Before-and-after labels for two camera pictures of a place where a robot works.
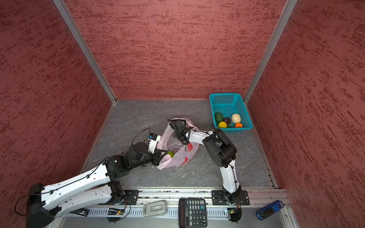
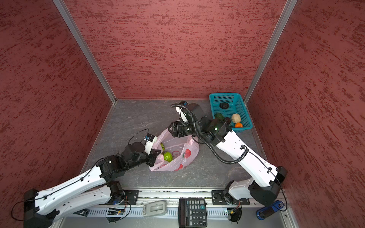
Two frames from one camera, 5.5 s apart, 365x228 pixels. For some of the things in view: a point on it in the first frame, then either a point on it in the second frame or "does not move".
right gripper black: (176, 134) -> (178, 126)
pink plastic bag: (179, 155) does not move
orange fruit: (238, 125) does not move
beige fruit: (235, 118) does not move
